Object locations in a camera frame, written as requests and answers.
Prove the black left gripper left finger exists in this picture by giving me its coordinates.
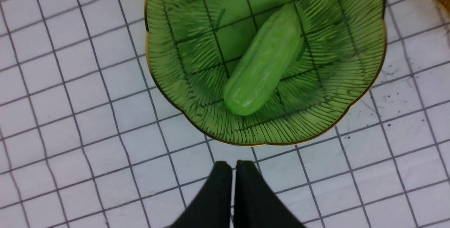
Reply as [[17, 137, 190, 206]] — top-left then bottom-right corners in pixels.
[[171, 161, 232, 228]]

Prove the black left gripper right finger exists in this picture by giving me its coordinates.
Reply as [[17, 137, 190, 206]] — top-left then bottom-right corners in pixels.
[[234, 160, 305, 228]]

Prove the green cucumber front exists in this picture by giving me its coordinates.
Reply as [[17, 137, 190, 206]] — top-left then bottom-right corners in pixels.
[[223, 4, 306, 116]]

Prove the green glass plate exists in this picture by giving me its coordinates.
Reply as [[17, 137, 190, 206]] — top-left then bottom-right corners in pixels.
[[144, 0, 387, 146]]

